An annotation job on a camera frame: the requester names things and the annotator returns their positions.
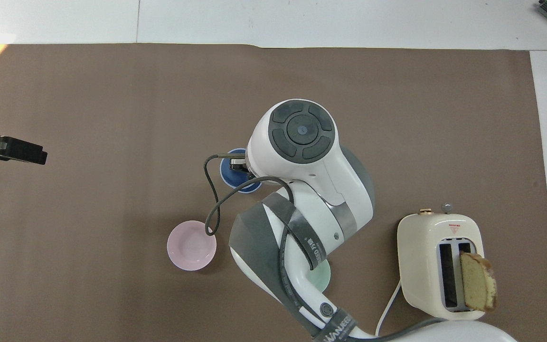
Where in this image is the blue plate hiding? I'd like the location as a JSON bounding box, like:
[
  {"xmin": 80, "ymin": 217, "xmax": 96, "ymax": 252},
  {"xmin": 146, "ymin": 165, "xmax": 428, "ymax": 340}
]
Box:
[{"xmin": 219, "ymin": 148, "xmax": 263, "ymax": 194}]

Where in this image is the bread slice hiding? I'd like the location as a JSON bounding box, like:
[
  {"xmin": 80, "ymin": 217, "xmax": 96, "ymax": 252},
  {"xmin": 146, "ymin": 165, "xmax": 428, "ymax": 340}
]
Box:
[{"xmin": 459, "ymin": 251, "xmax": 498, "ymax": 314}]

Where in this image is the black cable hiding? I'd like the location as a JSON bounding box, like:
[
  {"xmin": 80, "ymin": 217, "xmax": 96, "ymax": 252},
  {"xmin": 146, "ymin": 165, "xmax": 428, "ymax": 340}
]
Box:
[{"xmin": 203, "ymin": 150, "xmax": 302, "ymax": 237}]

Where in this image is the cream toaster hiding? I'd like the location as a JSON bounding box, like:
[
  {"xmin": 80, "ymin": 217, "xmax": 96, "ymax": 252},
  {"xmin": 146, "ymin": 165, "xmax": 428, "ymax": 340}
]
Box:
[{"xmin": 396, "ymin": 203, "xmax": 486, "ymax": 322}]

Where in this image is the light green plate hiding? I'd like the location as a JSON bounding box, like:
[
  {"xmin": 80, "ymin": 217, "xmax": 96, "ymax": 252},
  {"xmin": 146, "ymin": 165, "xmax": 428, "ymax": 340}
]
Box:
[{"xmin": 308, "ymin": 260, "xmax": 332, "ymax": 293}]

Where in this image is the pink bowl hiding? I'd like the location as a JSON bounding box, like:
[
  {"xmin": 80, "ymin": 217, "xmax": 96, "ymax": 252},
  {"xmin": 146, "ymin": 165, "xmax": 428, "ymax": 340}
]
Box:
[{"xmin": 167, "ymin": 220, "xmax": 217, "ymax": 272}]

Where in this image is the white power cable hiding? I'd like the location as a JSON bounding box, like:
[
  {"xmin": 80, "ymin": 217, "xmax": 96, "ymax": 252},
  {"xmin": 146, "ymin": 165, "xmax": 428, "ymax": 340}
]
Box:
[{"xmin": 375, "ymin": 279, "xmax": 403, "ymax": 338}]

